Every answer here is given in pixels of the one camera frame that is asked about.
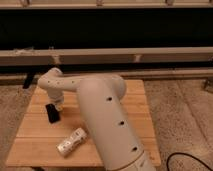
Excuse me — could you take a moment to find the black bracket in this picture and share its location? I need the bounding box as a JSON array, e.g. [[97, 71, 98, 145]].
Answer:
[[22, 72, 36, 89]]

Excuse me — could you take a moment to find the white remote control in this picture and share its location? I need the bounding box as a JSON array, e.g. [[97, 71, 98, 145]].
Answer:
[[57, 128, 87, 157]]

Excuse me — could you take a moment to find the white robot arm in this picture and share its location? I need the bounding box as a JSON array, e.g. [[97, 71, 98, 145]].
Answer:
[[38, 68, 156, 171]]

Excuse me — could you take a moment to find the grey metal rail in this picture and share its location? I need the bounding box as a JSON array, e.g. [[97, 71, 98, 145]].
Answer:
[[0, 46, 213, 66]]

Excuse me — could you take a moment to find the black cable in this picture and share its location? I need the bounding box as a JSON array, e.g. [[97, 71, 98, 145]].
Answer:
[[166, 152, 213, 171]]

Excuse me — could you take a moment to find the wooden board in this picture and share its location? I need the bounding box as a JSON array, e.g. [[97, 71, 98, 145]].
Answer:
[[6, 80, 161, 168]]

